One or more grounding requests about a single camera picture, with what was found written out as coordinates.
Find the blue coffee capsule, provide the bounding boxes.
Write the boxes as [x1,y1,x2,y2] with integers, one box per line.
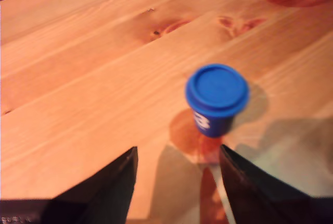
[185,63,250,138]

